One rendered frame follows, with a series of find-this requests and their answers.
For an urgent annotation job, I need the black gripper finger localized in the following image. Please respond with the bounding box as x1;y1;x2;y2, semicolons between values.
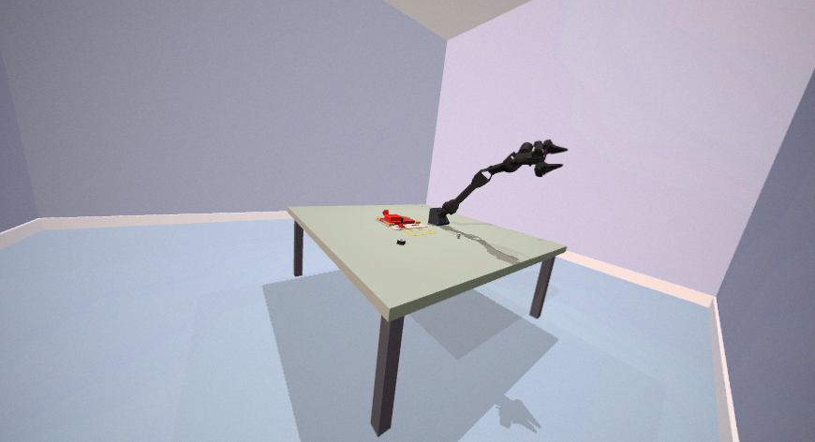
542;162;563;175
549;141;569;155

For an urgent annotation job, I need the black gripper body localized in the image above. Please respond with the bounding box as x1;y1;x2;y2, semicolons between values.
525;140;551;177

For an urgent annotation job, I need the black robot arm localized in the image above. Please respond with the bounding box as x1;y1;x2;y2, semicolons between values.
437;140;544;218

